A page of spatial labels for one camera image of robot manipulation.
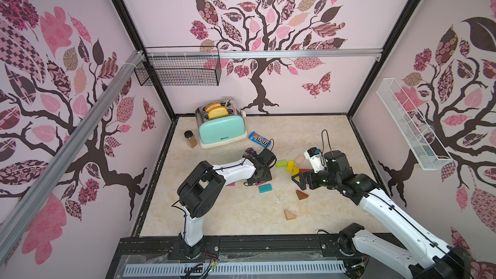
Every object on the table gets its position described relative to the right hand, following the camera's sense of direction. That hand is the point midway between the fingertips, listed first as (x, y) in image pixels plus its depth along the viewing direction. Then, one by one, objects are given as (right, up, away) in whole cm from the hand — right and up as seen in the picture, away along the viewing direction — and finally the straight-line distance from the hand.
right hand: (301, 178), depth 77 cm
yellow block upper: (-1, +2, +19) cm, 19 cm away
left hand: (-16, -5, +15) cm, 22 cm away
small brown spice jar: (-53, +14, +25) cm, 60 cm away
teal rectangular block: (-14, -8, +13) cm, 21 cm away
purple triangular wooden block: (-21, +9, +26) cm, 35 cm away
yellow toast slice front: (-38, +29, +18) cm, 51 cm away
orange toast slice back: (-41, +33, +21) cm, 57 cm away
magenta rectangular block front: (-26, +3, -19) cm, 33 cm away
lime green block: (-6, +3, +21) cm, 22 cm away
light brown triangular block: (-4, -17, +3) cm, 18 cm away
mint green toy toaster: (-36, +19, +19) cm, 45 cm away
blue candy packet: (-16, +15, +30) cm, 37 cm away
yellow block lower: (+2, 0, +18) cm, 18 cm away
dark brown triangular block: (+2, -10, +8) cm, 13 cm away
